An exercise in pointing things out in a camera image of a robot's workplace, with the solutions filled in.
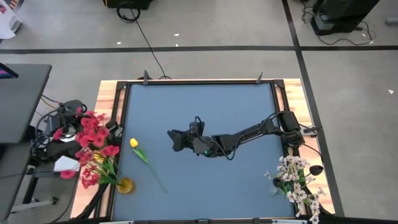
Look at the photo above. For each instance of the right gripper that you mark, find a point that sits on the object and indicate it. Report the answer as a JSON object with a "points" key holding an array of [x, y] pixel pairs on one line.
{"points": [[202, 146]]}

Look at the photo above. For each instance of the small red flower bunch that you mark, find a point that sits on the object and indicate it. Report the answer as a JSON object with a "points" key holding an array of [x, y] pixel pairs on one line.
{"points": [[110, 151]]}

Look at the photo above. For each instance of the large red flower bunch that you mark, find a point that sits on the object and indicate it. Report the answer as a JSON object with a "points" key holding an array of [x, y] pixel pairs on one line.
{"points": [[93, 137]]}

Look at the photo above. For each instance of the small white flower bunch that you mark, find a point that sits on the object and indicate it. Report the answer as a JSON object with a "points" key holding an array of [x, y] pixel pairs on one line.
{"points": [[292, 163]]}

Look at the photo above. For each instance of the large white flower bunch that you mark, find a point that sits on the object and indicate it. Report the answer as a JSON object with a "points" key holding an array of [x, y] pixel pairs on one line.
{"points": [[298, 189]]}

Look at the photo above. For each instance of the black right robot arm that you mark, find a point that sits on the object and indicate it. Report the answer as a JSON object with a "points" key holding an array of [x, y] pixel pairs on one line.
{"points": [[248, 133]]}

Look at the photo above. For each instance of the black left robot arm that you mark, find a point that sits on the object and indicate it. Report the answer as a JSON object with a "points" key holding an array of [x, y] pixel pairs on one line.
{"points": [[59, 149]]}

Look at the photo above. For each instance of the yellow glass vase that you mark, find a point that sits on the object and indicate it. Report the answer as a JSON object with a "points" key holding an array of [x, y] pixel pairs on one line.
{"points": [[127, 186]]}

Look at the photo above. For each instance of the clear glass vase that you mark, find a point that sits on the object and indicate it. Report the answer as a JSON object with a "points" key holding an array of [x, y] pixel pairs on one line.
{"points": [[272, 192]]}

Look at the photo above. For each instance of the white paper sheet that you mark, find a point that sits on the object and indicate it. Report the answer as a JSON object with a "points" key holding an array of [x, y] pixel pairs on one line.
{"points": [[65, 163]]}

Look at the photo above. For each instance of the black equipment box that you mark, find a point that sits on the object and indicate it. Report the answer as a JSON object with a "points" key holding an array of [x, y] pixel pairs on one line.
{"points": [[127, 3]]}

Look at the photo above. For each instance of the metal desk leg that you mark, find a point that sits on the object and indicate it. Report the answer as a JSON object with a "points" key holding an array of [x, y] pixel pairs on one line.
{"points": [[34, 205]]}

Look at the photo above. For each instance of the grey desk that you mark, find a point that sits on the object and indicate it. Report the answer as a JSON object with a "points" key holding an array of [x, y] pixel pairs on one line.
{"points": [[25, 102]]}

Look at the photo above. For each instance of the dark flat screen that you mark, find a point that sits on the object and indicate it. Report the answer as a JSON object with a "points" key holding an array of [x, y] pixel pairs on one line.
{"points": [[6, 73]]}

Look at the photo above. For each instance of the black equipment case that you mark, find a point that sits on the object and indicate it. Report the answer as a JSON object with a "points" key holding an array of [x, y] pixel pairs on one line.
{"points": [[342, 12]]}

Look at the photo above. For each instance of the white plastic object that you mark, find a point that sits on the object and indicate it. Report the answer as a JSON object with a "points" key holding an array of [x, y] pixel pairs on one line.
{"points": [[7, 25]]}

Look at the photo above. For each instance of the small grey floor object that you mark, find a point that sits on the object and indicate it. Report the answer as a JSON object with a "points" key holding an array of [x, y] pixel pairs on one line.
{"points": [[392, 21]]}

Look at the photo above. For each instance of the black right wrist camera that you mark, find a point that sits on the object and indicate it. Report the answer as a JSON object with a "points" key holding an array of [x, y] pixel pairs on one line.
{"points": [[197, 128]]}

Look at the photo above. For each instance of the black aluminium rig frame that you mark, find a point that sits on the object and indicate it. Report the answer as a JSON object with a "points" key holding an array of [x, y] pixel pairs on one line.
{"points": [[199, 82]]}

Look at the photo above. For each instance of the black clamp post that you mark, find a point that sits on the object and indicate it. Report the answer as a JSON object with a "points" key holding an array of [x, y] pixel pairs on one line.
{"points": [[145, 76], [259, 78]]}

